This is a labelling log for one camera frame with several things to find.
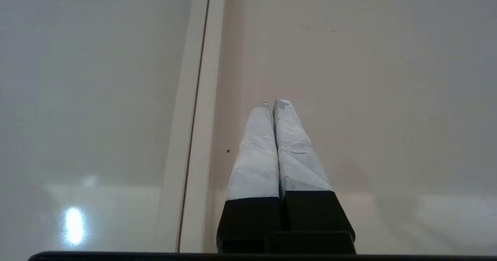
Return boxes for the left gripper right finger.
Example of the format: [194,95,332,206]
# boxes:
[266,99,356,254]

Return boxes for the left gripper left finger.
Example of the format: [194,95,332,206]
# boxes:
[216,101,282,254]

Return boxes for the cream cabinet door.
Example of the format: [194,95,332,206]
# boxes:
[0,0,211,261]
[179,0,497,256]

